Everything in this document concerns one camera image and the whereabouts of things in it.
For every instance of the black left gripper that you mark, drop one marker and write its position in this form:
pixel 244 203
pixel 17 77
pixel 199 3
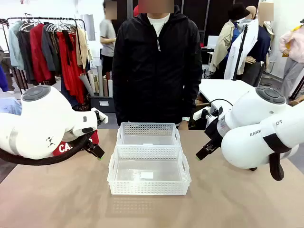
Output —
pixel 88 144

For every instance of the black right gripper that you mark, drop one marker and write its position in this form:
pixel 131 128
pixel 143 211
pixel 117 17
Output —
pixel 213 131

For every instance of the red CAMPUS pouch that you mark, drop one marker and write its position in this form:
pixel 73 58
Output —
pixel 63 148

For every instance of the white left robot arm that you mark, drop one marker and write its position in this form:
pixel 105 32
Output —
pixel 40 123

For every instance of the person's right forearm black sleeve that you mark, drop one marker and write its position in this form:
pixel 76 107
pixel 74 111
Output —
pixel 120 104

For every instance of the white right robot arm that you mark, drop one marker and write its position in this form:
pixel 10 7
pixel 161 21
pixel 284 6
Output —
pixel 251 142

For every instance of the person's left forearm black sleeve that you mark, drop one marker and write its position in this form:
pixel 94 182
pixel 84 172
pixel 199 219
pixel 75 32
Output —
pixel 192 99

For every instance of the person's left hand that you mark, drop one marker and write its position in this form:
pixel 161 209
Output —
pixel 183 125

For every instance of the silver wristwatch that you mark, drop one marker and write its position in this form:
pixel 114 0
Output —
pixel 185 119

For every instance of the dark grey storage bin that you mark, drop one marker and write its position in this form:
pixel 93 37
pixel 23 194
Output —
pixel 102 103

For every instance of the small white perforated plastic basket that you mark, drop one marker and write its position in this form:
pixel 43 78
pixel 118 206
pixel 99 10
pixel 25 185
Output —
pixel 148 131

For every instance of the large white perforated plastic basket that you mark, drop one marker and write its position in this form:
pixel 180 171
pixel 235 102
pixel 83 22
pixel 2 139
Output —
pixel 148 185

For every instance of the brown cardboard tube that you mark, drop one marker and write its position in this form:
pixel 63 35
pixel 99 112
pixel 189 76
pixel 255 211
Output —
pixel 105 88

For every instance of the white background table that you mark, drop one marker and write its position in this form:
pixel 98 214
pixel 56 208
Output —
pixel 225 90

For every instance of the grey slanted paper roll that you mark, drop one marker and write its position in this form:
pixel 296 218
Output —
pixel 86 84

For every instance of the tall grey cardboard tube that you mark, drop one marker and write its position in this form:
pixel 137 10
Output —
pixel 100 80

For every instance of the red hanging dress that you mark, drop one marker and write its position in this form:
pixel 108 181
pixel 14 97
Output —
pixel 71 71

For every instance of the person in black jacket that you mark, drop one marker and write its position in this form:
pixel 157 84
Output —
pixel 156 78

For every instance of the light blue shirt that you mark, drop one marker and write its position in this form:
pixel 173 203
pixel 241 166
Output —
pixel 9 107

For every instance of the white hanging shirt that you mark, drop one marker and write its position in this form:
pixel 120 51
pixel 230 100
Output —
pixel 240 54

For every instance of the beige hanging garment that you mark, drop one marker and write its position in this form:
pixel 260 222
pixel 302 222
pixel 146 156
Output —
pixel 83 47

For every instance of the black tripod pole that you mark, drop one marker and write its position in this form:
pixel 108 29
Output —
pixel 240 52

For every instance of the mannequin in beige trench coat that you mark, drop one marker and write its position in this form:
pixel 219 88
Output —
pixel 223 45

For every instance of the white sign board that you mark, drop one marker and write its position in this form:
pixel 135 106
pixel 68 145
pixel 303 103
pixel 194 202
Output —
pixel 213 40

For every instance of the bystander in grey t-shirt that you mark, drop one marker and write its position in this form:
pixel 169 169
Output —
pixel 107 40

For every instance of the dark grey hanging jacket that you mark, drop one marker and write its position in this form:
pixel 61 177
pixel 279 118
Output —
pixel 51 50

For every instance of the red hanging jacket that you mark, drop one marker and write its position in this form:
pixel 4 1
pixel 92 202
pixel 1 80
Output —
pixel 39 54

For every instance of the mannequin in navy top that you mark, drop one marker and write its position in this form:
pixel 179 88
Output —
pixel 261 50

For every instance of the black hanging garment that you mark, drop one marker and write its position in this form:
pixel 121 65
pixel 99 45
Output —
pixel 25 57

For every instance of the light blue hanging jacket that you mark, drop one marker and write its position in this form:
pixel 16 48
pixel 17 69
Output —
pixel 15 47

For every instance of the bystander in pink hoodie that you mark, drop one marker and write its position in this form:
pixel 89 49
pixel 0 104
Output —
pixel 294 52

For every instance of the black metal clothes rack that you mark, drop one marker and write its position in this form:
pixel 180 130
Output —
pixel 47 18

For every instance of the black bucket hat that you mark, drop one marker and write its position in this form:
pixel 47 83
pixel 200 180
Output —
pixel 237 12

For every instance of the red cap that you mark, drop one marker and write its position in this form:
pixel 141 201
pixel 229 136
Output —
pixel 135 10

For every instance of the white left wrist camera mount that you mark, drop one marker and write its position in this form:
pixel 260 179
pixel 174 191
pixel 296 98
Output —
pixel 102 116

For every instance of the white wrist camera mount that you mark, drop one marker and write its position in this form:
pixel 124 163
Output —
pixel 198 115
pixel 102 116

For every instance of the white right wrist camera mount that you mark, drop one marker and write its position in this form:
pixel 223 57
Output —
pixel 198 115

